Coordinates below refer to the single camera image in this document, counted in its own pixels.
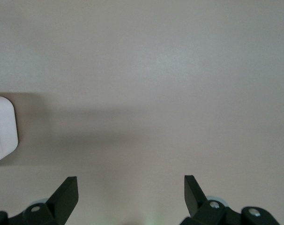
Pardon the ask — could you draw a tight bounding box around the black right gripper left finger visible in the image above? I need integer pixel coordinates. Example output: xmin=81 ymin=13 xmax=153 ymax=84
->
xmin=0 ymin=176 xmax=79 ymax=225

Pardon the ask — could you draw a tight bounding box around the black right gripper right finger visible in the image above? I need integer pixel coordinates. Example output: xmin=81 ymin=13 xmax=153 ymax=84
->
xmin=180 ymin=174 xmax=281 ymax=225

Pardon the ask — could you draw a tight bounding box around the pink plastic box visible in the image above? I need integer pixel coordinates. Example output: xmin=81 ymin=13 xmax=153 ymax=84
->
xmin=0 ymin=95 xmax=18 ymax=165

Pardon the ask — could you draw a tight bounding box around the brown table mat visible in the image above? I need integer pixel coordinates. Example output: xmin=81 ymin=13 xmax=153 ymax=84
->
xmin=0 ymin=0 xmax=284 ymax=225

